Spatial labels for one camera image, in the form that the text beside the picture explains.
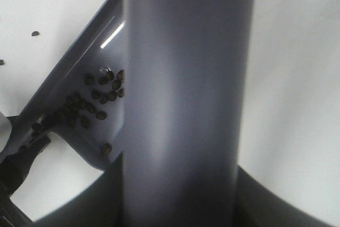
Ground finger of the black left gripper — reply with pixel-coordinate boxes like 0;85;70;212
1;136;50;196

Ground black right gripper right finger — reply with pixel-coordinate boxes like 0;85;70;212
232;164;340;227

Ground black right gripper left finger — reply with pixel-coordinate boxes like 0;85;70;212
32;155;123;226

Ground purple plastic dustpan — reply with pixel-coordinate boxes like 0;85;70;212
1;0;126;170

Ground pile of coffee beans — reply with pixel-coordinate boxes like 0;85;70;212
31;70;125;156

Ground purple brush black bristles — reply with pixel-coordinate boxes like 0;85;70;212
124;0;253;226

